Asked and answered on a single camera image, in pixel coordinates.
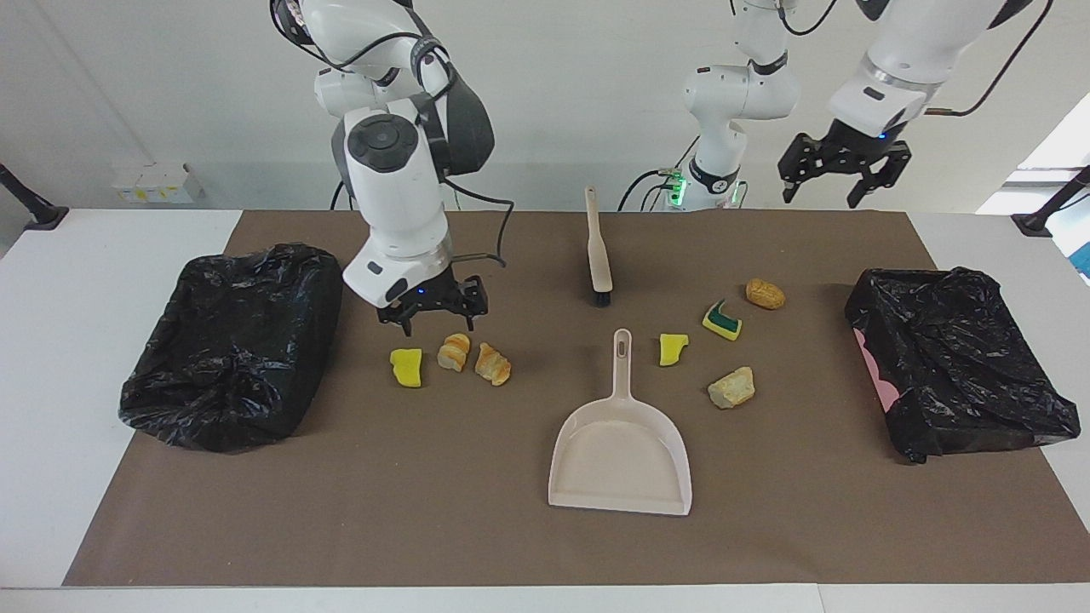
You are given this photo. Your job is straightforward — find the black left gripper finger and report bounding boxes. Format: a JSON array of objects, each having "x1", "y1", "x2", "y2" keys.
[
  {"x1": 846, "y1": 143, "x2": 912, "y2": 209},
  {"x1": 777, "y1": 134, "x2": 840, "y2": 205}
]

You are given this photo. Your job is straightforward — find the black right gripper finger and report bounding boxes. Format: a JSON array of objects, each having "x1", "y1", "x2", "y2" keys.
[
  {"x1": 377, "y1": 305, "x2": 418, "y2": 338},
  {"x1": 449, "y1": 274, "x2": 491, "y2": 333}
]

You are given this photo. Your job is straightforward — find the plain yellow sponge piece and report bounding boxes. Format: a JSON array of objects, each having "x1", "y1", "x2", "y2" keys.
[{"x1": 389, "y1": 347, "x2": 425, "y2": 389}]

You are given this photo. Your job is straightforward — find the croissant piece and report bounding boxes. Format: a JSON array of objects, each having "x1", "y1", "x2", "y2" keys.
[
  {"x1": 437, "y1": 333, "x2": 472, "y2": 373},
  {"x1": 474, "y1": 342, "x2": 513, "y2": 387}
]

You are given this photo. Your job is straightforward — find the beige hand brush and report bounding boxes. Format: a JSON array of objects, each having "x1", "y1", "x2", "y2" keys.
[{"x1": 584, "y1": 186, "x2": 615, "y2": 307}]

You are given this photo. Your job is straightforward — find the brown bread roll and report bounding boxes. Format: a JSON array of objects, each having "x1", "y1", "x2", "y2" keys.
[{"x1": 745, "y1": 279, "x2": 787, "y2": 311}]

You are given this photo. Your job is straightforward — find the yellow green sponge piece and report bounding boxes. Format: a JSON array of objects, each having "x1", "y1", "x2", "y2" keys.
[{"x1": 702, "y1": 299, "x2": 743, "y2": 342}]

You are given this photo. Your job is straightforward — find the beige plastic dustpan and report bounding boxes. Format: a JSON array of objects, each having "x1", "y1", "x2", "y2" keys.
[{"x1": 548, "y1": 328, "x2": 693, "y2": 517}]

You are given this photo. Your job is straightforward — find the pale bread chunk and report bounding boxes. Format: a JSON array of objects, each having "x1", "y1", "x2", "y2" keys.
[{"x1": 707, "y1": 366, "x2": 757, "y2": 410}]

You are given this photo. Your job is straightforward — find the black trash bag bin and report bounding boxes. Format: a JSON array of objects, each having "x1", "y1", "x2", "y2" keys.
[{"x1": 118, "y1": 243, "x2": 345, "y2": 454}]

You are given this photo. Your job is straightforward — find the pink plastic bin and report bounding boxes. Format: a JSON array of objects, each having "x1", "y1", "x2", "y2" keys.
[{"x1": 853, "y1": 328, "x2": 900, "y2": 411}]

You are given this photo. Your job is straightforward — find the black bag over pink bin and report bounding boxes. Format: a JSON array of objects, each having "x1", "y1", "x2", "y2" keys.
[{"x1": 845, "y1": 266, "x2": 1081, "y2": 465}]

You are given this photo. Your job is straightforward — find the brown paper mat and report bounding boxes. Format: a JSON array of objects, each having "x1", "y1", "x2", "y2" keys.
[{"x1": 62, "y1": 210, "x2": 1090, "y2": 587}]

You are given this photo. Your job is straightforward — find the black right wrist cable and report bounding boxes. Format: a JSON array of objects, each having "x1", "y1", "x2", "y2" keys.
[{"x1": 271, "y1": 0, "x2": 517, "y2": 270}]

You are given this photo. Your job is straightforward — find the black camera stand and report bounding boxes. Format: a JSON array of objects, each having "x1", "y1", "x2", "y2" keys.
[
  {"x1": 1012, "y1": 164, "x2": 1090, "y2": 238},
  {"x1": 0, "y1": 162, "x2": 69, "y2": 232}
]

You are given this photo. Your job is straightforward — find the black left base cable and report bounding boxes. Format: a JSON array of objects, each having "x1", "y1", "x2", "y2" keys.
[{"x1": 617, "y1": 168, "x2": 682, "y2": 212}]

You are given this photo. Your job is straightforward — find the white wall socket box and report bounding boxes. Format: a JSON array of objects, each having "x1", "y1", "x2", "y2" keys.
[{"x1": 112, "y1": 162, "x2": 205, "y2": 205}]

